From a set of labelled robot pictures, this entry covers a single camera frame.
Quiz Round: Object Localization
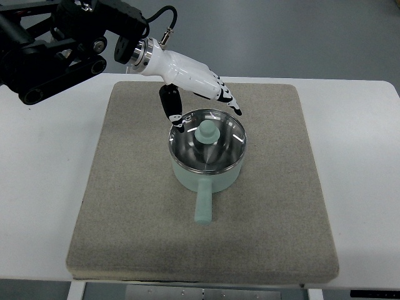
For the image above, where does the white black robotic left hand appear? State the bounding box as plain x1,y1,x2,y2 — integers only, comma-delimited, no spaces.
131,38,242,133

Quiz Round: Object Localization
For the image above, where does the glass lid with green knob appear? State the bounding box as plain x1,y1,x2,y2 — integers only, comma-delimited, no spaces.
168,109,247,174

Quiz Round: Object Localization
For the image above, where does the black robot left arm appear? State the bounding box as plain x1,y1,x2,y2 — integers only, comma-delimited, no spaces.
1,1,178,105

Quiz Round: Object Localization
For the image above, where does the mint green saucepan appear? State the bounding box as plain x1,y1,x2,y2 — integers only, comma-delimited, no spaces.
171,159,244,226

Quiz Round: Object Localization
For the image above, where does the beige square fabric mat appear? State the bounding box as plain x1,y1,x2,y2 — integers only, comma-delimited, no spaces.
66,82,339,284

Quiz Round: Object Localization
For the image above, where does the black control panel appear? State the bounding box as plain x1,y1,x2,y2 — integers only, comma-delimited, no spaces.
350,290,399,299

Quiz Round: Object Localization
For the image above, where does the metal bracket under table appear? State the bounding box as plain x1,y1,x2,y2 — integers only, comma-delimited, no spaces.
125,285,282,300

